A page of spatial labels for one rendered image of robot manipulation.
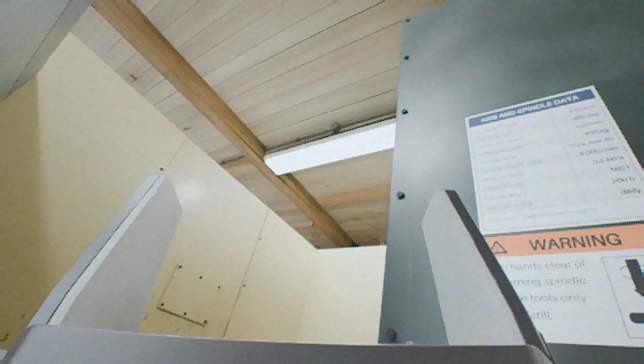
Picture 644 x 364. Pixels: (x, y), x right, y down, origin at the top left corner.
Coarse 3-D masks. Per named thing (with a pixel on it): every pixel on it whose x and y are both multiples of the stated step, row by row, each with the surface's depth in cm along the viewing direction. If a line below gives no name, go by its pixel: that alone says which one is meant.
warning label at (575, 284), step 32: (640, 224) 25; (512, 256) 29; (544, 256) 28; (576, 256) 26; (608, 256) 25; (640, 256) 24; (544, 288) 26; (576, 288) 25; (608, 288) 24; (640, 288) 23; (544, 320) 25; (576, 320) 24; (608, 320) 22; (640, 320) 21
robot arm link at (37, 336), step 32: (0, 352) 5; (32, 352) 4; (64, 352) 4; (96, 352) 5; (128, 352) 5; (160, 352) 5; (192, 352) 5; (224, 352) 5; (256, 352) 5; (288, 352) 5; (320, 352) 5; (352, 352) 5; (384, 352) 5; (416, 352) 5; (448, 352) 5; (480, 352) 5; (512, 352) 5
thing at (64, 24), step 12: (72, 0) 45; (84, 0) 51; (72, 12) 52; (84, 12) 59; (60, 24) 52; (72, 24) 60; (48, 36) 53; (60, 36) 61; (48, 48) 62; (36, 60) 62; (24, 72) 63; (36, 72) 74
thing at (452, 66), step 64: (448, 0) 70; (512, 0) 56; (576, 0) 47; (640, 0) 40; (448, 64) 54; (512, 64) 46; (576, 64) 39; (640, 64) 34; (448, 128) 45; (640, 128) 30; (384, 320) 32
